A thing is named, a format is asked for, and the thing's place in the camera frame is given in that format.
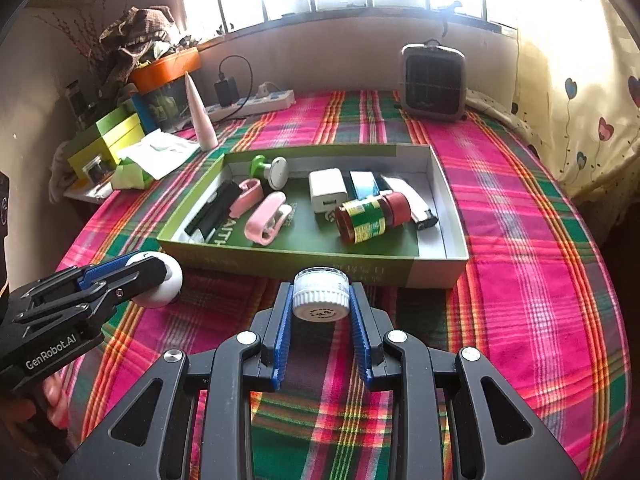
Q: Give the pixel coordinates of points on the dark green box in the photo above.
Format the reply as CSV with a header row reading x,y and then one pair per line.
x,y
115,121

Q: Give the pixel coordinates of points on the pink and white clip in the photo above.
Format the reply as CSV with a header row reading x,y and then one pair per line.
x,y
247,195

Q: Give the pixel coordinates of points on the black remote control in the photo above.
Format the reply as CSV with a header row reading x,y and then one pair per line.
x,y
215,210

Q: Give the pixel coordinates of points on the white USB charger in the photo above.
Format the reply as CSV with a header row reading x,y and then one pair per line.
x,y
327,187

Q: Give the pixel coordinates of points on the green cardboard box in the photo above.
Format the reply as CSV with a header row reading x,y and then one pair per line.
x,y
240,260

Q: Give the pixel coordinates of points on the person's left hand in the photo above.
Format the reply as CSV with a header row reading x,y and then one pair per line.
x,y
54,400

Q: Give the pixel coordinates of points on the blue packet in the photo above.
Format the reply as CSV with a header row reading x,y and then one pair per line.
x,y
362,184

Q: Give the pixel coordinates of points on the orange box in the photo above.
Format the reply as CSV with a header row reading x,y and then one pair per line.
x,y
165,67

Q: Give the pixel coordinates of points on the plaid blanket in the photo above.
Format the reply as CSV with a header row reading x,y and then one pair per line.
x,y
500,310

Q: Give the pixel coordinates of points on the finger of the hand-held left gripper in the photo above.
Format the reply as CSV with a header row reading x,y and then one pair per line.
x,y
140,277
107,265

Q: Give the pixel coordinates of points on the white cloth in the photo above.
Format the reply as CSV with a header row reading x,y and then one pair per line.
x,y
60,170

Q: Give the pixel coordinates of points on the pile of brown cloth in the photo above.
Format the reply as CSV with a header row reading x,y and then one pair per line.
x,y
145,25

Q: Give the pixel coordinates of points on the brown bottle with green label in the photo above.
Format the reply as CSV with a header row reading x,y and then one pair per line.
x,y
367,220

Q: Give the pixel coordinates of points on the white side shelf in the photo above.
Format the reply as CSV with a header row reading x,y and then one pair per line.
x,y
85,192

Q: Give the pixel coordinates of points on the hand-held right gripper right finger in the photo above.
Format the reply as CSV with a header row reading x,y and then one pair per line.
x,y
361,340

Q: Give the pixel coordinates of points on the small white-capped jar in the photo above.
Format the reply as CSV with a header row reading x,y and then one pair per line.
x,y
320,295

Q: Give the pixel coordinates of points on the blue printed box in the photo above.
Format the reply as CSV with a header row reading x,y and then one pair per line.
x,y
160,105

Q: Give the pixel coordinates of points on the small grey heater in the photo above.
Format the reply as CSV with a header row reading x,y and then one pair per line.
x,y
432,85

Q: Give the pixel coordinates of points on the green tissue pack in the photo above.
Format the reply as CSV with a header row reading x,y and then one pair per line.
x,y
130,175
160,152

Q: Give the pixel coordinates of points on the green and white spool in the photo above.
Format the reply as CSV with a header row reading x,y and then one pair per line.
x,y
276,172

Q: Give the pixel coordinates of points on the white and black lighter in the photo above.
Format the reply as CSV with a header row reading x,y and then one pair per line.
x,y
415,205

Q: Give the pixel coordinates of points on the black power adapter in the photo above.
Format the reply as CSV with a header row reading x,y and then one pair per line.
x,y
227,91

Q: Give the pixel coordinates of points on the lime green box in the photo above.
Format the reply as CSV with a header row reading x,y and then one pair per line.
x,y
122,142

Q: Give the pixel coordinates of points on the white power strip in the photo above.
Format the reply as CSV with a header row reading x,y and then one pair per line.
x,y
265,100

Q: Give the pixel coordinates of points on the white egg-shaped gadget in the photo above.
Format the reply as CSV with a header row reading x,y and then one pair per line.
x,y
167,287

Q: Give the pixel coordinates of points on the cream heart-print curtain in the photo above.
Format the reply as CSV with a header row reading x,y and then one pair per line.
x,y
575,60

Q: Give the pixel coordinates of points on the pink bag sealer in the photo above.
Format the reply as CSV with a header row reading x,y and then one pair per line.
x,y
262,222

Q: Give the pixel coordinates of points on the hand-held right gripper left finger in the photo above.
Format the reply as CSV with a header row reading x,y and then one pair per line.
x,y
281,340

